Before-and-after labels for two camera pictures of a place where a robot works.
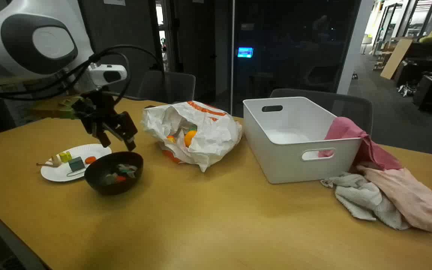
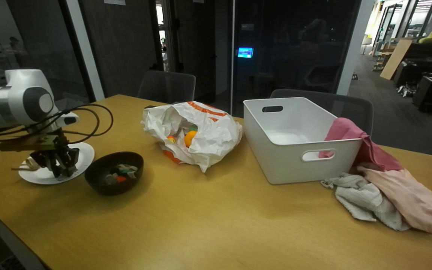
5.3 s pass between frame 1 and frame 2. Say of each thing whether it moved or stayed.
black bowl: stayed
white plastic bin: stayed
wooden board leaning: stayed
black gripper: moved
